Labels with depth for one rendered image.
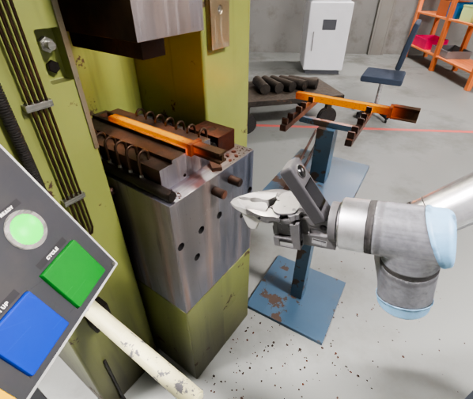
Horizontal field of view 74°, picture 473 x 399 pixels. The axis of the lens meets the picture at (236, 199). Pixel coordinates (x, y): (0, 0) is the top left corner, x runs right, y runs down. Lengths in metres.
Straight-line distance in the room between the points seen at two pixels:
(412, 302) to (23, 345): 0.57
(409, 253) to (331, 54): 5.22
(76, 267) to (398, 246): 0.49
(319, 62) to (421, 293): 5.20
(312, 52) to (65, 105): 5.03
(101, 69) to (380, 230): 1.03
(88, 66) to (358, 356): 1.57
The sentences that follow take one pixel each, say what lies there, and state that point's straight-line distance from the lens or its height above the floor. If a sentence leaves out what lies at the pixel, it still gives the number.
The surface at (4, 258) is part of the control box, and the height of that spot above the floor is 1.08.
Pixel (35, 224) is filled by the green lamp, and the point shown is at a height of 1.09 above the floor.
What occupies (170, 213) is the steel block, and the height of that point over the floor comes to 0.90.
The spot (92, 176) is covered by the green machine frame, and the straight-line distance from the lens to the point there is 0.87.
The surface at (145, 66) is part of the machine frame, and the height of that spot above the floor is 1.10.
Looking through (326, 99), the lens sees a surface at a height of 1.00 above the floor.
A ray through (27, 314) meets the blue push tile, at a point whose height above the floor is 1.03.
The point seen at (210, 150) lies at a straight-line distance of 0.82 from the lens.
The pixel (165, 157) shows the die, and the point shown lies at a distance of 0.85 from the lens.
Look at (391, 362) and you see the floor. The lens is 1.69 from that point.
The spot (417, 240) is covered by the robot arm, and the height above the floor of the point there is 1.07.
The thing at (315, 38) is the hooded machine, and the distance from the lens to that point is 5.57.
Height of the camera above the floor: 1.38
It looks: 36 degrees down
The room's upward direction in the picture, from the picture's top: straight up
